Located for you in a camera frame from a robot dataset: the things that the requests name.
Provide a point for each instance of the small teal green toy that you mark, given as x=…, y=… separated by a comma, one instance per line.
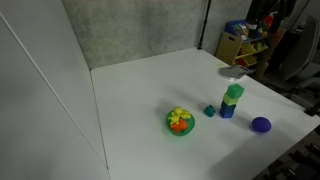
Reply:
x=210, y=111

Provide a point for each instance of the yellow toy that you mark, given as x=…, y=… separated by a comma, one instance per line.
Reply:
x=180, y=114

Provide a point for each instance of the green bowl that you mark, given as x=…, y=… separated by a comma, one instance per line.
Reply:
x=189, y=128

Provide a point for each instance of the wooden toy shelf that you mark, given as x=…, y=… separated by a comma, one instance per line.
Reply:
x=228, y=47

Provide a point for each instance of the blue toy bin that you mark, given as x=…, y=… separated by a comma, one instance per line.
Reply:
x=240, y=28

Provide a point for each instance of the yellow sticky note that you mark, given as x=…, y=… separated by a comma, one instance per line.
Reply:
x=221, y=65

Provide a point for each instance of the dark teal block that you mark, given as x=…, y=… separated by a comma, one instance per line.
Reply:
x=227, y=107

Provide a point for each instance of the yellow-green block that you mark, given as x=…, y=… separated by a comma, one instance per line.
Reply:
x=229, y=100

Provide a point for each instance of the blue block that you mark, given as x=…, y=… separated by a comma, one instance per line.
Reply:
x=226, y=113

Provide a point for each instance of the green block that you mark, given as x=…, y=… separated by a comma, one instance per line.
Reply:
x=235, y=91

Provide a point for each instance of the black stand pole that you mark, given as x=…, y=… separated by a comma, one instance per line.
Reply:
x=204, y=23

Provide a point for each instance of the purple spiky ball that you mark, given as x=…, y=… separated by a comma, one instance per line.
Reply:
x=261, y=125

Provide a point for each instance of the grey office chair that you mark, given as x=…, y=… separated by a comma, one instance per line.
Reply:
x=301, y=55

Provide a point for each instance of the black perforated base board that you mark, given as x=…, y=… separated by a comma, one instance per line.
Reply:
x=296, y=160

